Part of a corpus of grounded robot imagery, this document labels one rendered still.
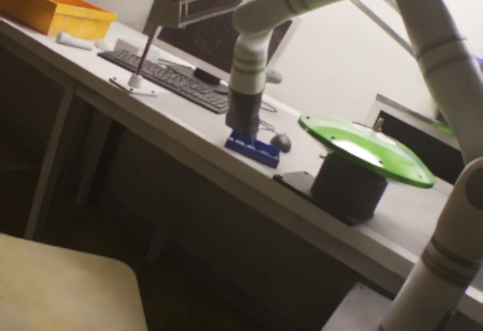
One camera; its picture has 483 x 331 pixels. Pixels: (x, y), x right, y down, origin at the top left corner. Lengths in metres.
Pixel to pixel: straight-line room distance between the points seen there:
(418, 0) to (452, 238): 0.37
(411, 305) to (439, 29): 0.42
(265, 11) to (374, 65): 1.07
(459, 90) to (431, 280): 0.29
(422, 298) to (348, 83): 1.35
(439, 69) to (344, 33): 1.28
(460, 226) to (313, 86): 1.40
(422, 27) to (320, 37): 1.29
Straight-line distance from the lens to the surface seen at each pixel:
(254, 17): 1.00
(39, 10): 1.74
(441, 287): 0.80
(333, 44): 2.08
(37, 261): 1.09
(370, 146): 0.97
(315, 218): 1.07
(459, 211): 0.78
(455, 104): 0.82
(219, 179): 1.23
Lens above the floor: 1.23
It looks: 16 degrees down
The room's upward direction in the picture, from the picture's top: 23 degrees clockwise
